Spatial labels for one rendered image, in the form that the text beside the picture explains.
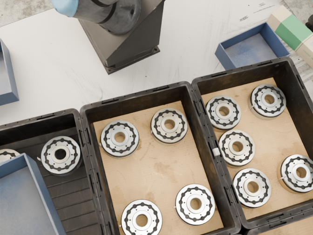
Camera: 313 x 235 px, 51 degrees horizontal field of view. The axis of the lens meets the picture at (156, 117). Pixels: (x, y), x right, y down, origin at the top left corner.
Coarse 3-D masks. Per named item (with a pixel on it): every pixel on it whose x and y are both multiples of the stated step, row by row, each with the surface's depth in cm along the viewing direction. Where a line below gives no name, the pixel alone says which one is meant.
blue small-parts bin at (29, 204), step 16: (16, 160) 58; (32, 160) 60; (0, 176) 61; (16, 176) 62; (32, 176) 62; (0, 192) 61; (16, 192) 61; (32, 192) 61; (0, 208) 60; (16, 208) 60; (32, 208) 60; (48, 208) 55; (0, 224) 59; (16, 224) 59; (32, 224) 59; (48, 224) 59
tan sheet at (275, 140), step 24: (240, 96) 97; (240, 120) 95; (264, 120) 95; (288, 120) 96; (264, 144) 93; (288, 144) 93; (240, 168) 90; (264, 168) 90; (288, 192) 88; (312, 192) 89
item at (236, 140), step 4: (232, 140) 89; (236, 140) 89; (240, 140) 89; (228, 144) 89; (244, 144) 88; (232, 148) 88; (244, 148) 88; (232, 152) 87; (236, 152) 88; (240, 152) 88; (244, 152) 88
